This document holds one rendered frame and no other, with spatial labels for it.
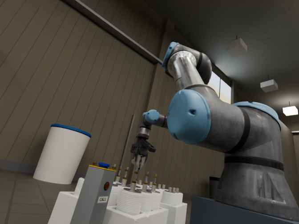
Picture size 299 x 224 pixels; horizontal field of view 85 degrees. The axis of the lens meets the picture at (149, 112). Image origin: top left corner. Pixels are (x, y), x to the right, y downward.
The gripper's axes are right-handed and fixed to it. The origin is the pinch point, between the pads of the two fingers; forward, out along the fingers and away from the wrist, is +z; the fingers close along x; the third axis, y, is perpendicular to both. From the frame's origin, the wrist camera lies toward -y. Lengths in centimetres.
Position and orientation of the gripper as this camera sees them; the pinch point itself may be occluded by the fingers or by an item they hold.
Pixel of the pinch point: (138, 169)
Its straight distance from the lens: 100.4
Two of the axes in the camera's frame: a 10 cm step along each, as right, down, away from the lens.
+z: -2.0, 9.1, -3.6
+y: -6.9, 1.3, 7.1
